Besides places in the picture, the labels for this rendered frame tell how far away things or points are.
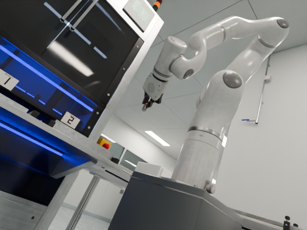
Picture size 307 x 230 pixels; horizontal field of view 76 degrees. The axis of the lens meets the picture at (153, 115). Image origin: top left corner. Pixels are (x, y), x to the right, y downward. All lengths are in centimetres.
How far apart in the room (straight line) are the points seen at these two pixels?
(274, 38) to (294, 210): 129
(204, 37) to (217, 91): 29
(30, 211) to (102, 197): 553
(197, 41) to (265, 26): 28
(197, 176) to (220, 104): 24
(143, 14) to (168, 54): 89
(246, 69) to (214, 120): 28
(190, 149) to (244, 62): 42
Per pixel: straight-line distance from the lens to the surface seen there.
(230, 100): 67
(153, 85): 85
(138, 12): 161
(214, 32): 92
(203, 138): 63
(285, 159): 202
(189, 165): 60
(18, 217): 117
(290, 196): 191
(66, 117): 115
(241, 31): 100
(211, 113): 66
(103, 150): 82
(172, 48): 77
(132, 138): 693
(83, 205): 142
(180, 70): 74
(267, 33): 98
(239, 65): 85
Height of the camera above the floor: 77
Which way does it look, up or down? 24 degrees up
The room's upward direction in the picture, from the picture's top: 25 degrees clockwise
